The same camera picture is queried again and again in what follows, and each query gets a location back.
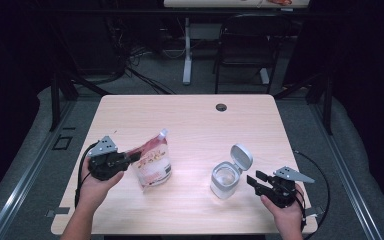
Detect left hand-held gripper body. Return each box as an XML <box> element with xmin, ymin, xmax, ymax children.
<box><xmin>87</xmin><ymin>135</ymin><xmax>132</xmax><ymax>182</ymax></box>

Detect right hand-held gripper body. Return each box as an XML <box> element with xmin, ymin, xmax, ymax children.
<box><xmin>260</xmin><ymin>166</ymin><xmax>316</xmax><ymax>210</ymax></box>

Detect pink refill pouch with spout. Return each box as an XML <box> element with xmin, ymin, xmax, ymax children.
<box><xmin>126</xmin><ymin>128</ymin><xmax>173</xmax><ymax>191</ymax></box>

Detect white container with hinged lid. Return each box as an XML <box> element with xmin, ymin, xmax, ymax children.
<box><xmin>209</xmin><ymin>143</ymin><xmax>254</xmax><ymax>200</ymax></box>

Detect person's right hand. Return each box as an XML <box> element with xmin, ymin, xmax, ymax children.
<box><xmin>260</xmin><ymin>184</ymin><xmax>307</xmax><ymax>240</ymax></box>

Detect person's left hand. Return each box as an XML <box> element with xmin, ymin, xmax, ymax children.
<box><xmin>76</xmin><ymin>155</ymin><xmax>125</xmax><ymax>215</ymax></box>

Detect grey tape piece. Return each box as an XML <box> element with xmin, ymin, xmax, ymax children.
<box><xmin>302</xmin><ymin>206</ymin><xmax>324</xmax><ymax>218</ymax></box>
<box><xmin>45</xmin><ymin>206</ymin><xmax>71</xmax><ymax>218</ymax></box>

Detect black metal stand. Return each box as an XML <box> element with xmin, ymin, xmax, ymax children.
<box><xmin>273</xmin><ymin>71</ymin><xmax>334</xmax><ymax>136</ymax></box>
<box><xmin>49</xmin><ymin>69</ymin><xmax>111</xmax><ymax>133</ymax></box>

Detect white desk foot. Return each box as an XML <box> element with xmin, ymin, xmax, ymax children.
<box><xmin>259</xmin><ymin>68</ymin><xmax>270</xmax><ymax>85</ymax></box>

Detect white desk leg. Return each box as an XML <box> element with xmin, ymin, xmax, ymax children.
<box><xmin>182</xmin><ymin>17</ymin><xmax>193</xmax><ymax>86</ymax></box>

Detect black folding chair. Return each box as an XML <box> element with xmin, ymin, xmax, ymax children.
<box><xmin>213</xmin><ymin>13</ymin><xmax>294</xmax><ymax>95</ymax></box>

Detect light background desk top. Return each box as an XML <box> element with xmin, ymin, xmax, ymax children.
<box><xmin>163</xmin><ymin>0</ymin><xmax>309</xmax><ymax>9</ymax></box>

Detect left hand-held gripper cable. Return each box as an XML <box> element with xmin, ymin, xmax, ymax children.
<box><xmin>74</xmin><ymin>142</ymin><xmax>100</xmax><ymax>209</ymax></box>

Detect hand-held gripper cable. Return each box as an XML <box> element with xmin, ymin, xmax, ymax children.
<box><xmin>293</xmin><ymin>150</ymin><xmax>331</xmax><ymax>240</ymax></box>
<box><xmin>74</xmin><ymin>142</ymin><xmax>100</xmax><ymax>209</ymax></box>

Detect right hand-held gripper cable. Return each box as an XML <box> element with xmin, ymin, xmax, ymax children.
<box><xmin>293</xmin><ymin>150</ymin><xmax>331</xmax><ymax>240</ymax></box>

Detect aluminium floor rail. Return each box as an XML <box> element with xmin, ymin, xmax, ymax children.
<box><xmin>308</xmin><ymin>99</ymin><xmax>384</xmax><ymax>240</ymax></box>
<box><xmin>0</xmin><ymin>99</ymin><xmax>78</xmax><ymax>240</ymax></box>

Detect bundle of black floor cables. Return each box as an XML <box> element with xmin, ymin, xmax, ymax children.
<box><xmin>106</xmin><ymin>16</ymin><xmax>176</xmax><ymax>95</ymax></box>

